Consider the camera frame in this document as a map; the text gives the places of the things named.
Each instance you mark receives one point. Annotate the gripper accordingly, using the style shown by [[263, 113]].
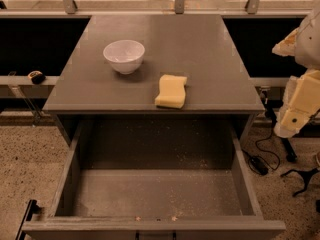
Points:
[[310, 47]]

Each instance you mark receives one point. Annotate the yellow sponge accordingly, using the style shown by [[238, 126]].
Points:
[[172, 92]]

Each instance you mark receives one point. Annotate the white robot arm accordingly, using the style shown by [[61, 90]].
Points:
[[307, 48]]

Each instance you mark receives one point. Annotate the open grey top drawer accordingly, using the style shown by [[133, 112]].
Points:
[[153, 179]]

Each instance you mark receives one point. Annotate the black tripod foot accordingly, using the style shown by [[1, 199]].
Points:
[[306, 177]]

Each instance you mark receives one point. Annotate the white bowl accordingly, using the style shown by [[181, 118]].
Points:
[[124, 56]]

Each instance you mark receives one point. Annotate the grey cabinet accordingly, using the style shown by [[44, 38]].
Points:
[[198, 47]]

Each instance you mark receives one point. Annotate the yellow black tape measure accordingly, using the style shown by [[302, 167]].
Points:
[[36, 77]]

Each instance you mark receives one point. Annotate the black power adapter with cable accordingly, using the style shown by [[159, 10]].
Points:
[[257, 163]]

